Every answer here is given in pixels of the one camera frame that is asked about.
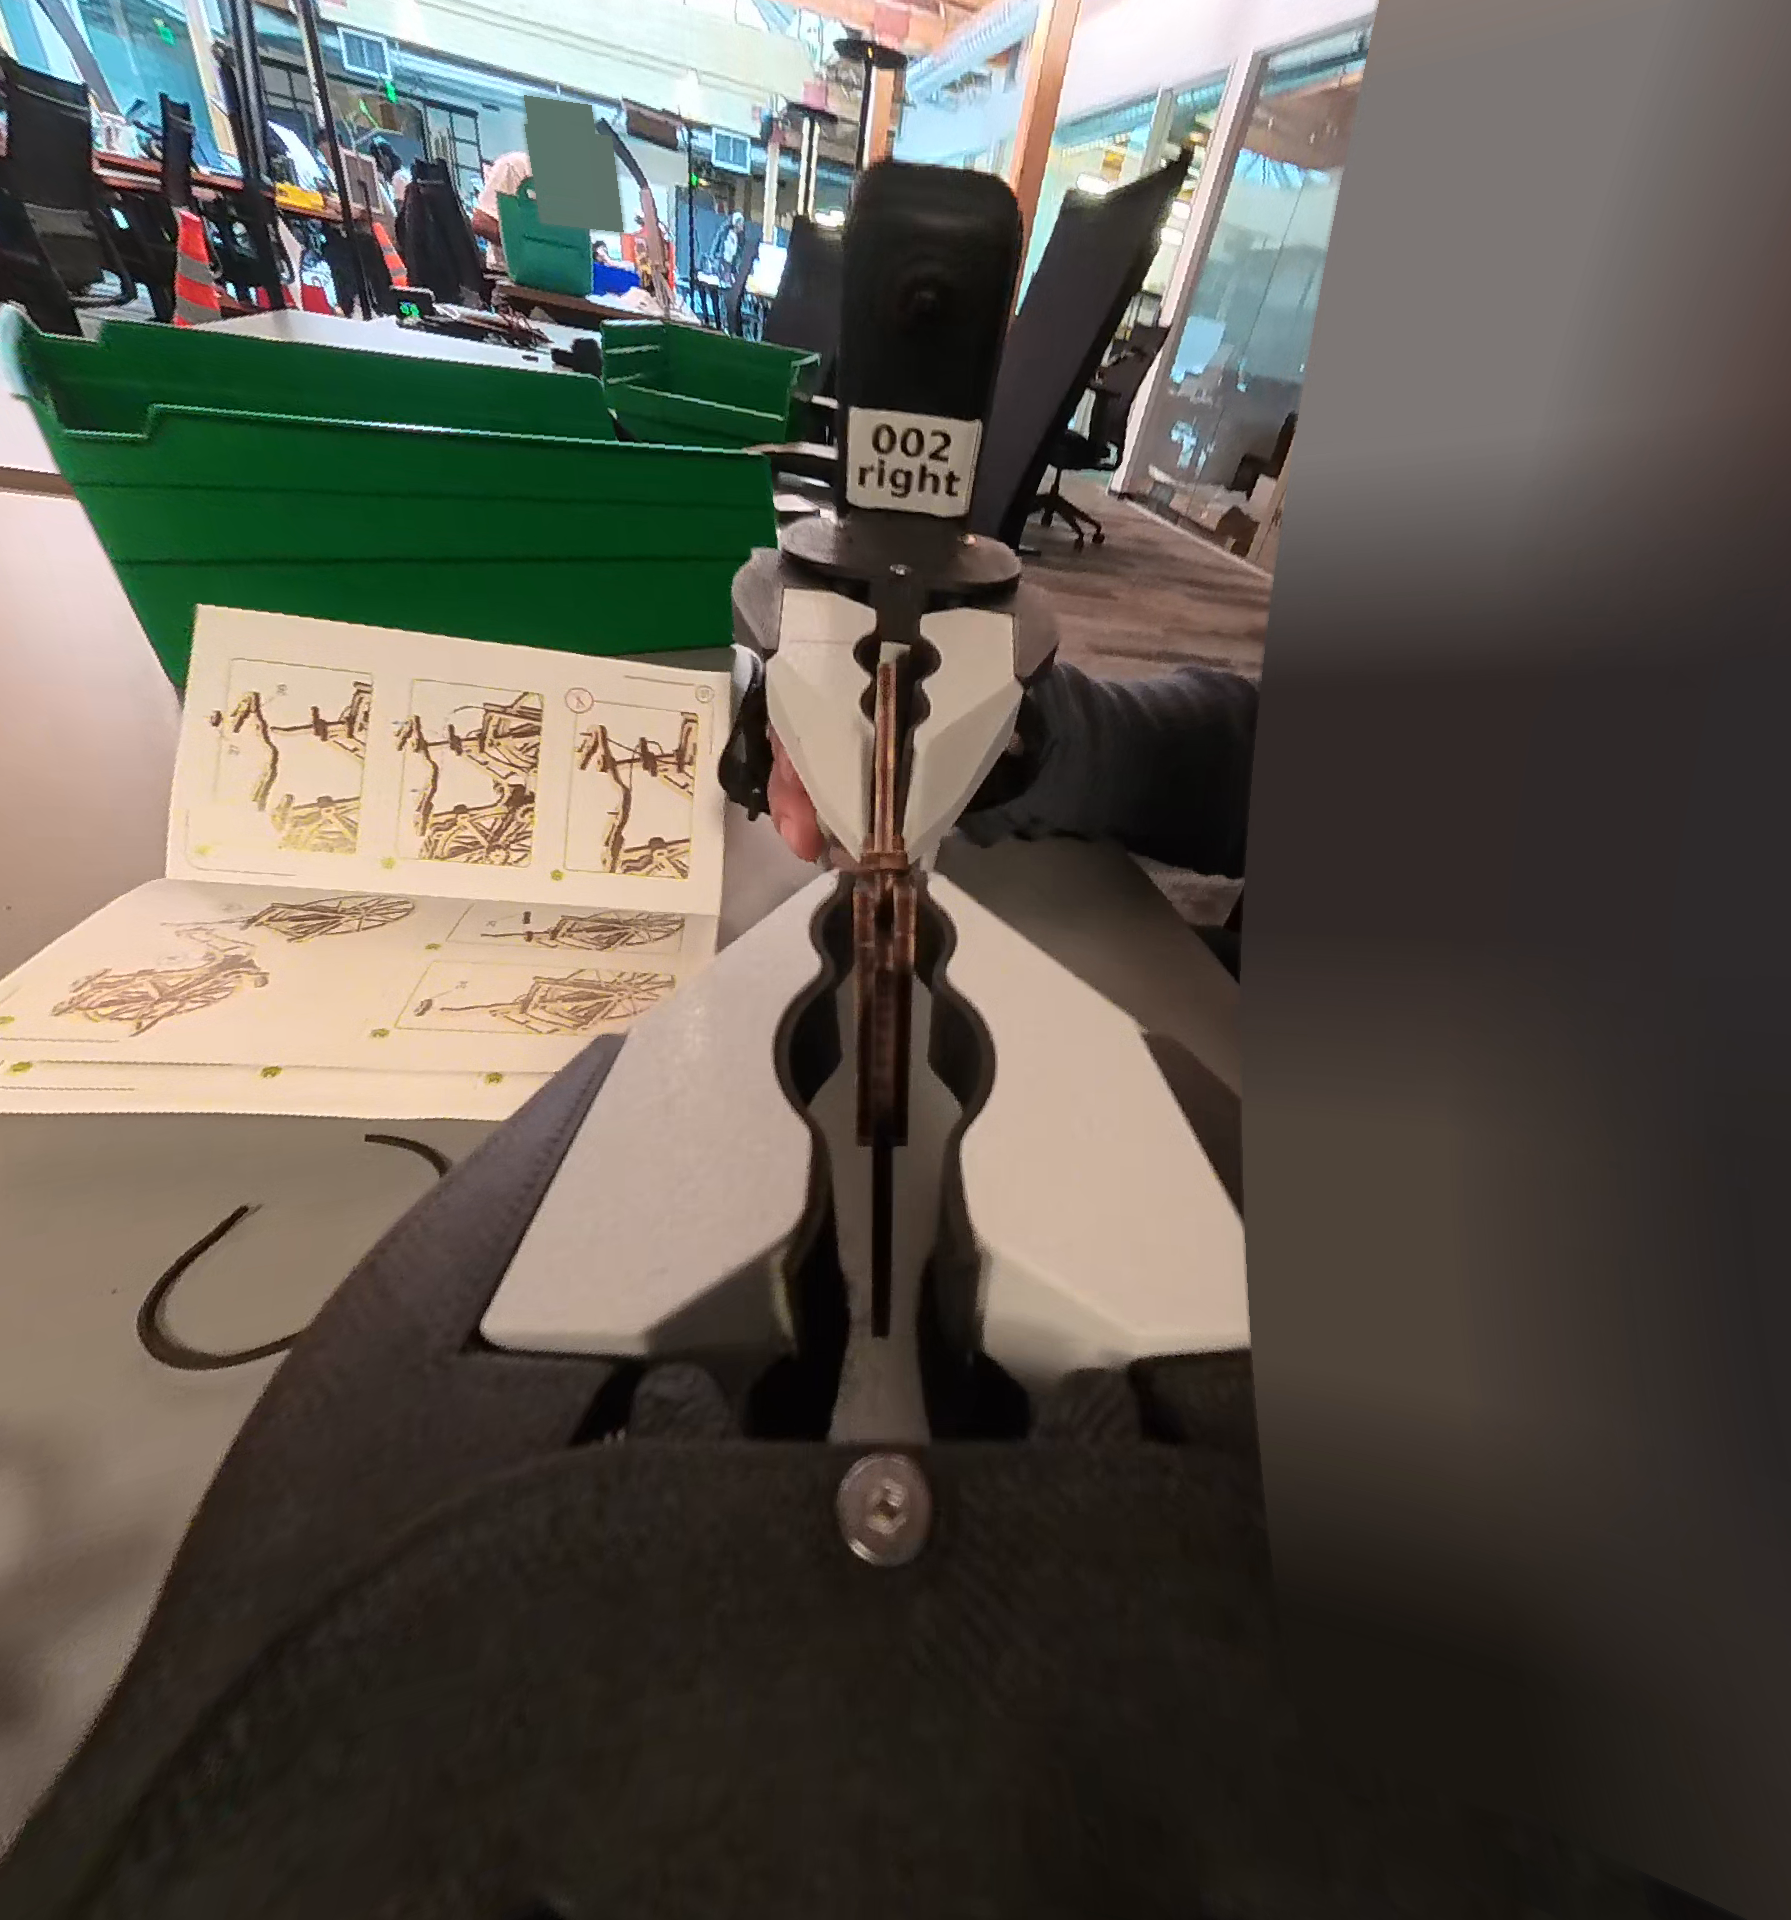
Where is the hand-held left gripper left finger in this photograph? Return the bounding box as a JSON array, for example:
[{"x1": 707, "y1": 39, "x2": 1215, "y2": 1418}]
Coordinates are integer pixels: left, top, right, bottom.
[{"x1": 478, "y1": 874, "x2": 855, "y2": 1359}]

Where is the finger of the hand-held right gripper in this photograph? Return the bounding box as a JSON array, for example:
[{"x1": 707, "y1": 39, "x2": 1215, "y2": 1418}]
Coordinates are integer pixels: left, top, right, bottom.
[
  {"x1": 898, "y1": 601, "x2": 1028, "y2": 874},
  {"x1": 770, "y1": 585, "x2": 889, "y2": 871}
]

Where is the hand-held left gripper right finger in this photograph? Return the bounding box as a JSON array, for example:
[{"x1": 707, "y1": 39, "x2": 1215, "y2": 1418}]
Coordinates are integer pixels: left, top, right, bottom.
[{"x1": 907, "y1": 874, "x2": 1254, "y2": 1368}]

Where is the thin wooden model strip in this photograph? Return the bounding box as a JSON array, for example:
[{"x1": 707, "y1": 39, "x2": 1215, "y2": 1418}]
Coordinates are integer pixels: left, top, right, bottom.
[{"x1": 864, "y1": 660, "x2": 912, "y2": 871}]

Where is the layered brown wooden model part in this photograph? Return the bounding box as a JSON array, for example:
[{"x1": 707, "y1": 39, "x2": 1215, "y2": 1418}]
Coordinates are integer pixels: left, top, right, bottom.
[{"x1": 847, "y1": 853, "x2": 924, "y2": 1338}]

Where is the white instruction booklet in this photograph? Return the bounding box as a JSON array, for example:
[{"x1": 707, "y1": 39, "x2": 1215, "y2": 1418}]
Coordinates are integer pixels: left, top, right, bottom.
[{"x1": 0, "y1": 601, "x2": 734, "y2": 1120}]

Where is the person's right hand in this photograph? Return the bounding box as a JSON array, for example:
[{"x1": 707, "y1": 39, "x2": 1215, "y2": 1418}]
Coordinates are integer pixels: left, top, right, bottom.
[{"x1": 763, "y1": 747, "x2": 838, "y2": 870}]

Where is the black office chair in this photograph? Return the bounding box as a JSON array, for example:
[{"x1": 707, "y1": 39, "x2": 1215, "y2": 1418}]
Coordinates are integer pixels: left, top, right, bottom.
[
  {"x1": 763, "y1": 218, "x2": 853, "y2": 395},
  {"x1": 0, "y1": 52, "x2": 116, "y2": 338},
  {"x1": 970, "y1": 149, "x2": 1197, "y2": 548}
]

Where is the small green plastic bin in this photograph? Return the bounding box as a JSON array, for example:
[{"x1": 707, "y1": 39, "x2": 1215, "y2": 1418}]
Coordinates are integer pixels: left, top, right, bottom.
[{"x1": 599, "y1": 318, "x2": 822, "y2": 451}]

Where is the green storage box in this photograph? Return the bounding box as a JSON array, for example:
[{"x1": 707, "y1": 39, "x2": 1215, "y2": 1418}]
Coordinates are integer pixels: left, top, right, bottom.
[{"x1": 501, "y1": 181, "x2": 599, "y2": 298}]

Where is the large green plastic bin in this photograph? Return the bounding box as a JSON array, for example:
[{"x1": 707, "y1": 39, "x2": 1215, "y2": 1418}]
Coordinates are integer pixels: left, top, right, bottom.
[
  {"x1": 0, "y1": 306, "x2": 625, "y2": 443},
  {"x1": 47, "y1": 401, "x2": 779, "y2": 692}
]

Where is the black rubber band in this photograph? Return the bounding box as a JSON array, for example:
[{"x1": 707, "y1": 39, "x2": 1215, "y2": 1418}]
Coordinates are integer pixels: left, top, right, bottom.
[{"x1": 134, "y1": 1132, "x2": 458, "y2": 1369}]

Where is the white desk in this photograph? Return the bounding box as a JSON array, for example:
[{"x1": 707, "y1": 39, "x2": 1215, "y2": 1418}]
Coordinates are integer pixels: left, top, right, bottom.
[{"x1": 219, "y1": 306, "x2": 566, "y2": 361}]

